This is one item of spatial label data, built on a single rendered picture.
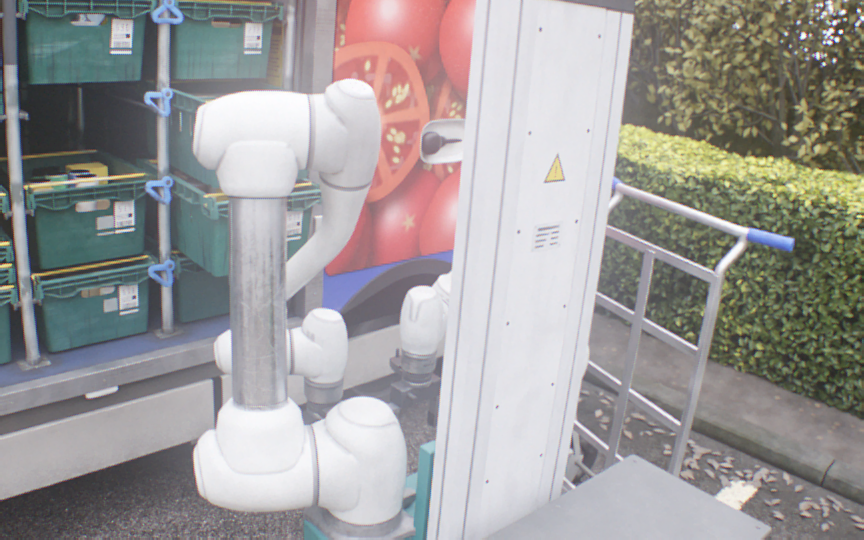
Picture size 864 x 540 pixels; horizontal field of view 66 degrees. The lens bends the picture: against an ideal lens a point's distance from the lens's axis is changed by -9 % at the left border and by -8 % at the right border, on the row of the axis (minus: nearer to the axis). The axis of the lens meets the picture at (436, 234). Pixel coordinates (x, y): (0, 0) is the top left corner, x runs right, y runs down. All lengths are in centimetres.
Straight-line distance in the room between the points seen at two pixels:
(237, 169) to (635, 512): 96
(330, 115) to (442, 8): 155
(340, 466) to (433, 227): 167
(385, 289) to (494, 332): 157
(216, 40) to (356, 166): 121
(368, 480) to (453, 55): 182
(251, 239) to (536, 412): 63
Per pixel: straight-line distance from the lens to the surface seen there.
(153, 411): 243
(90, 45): 223
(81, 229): 230
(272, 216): 123
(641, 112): 644
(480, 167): 112
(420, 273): 288
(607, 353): 397
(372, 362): 288
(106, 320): 243
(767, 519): 309
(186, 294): 251
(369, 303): 274
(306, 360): 159
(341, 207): 133
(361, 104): 122
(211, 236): 219
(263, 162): 120
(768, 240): 207
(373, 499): 138
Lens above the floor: 168
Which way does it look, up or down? 16 degrees down
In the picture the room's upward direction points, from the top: 5 degrees clockwise
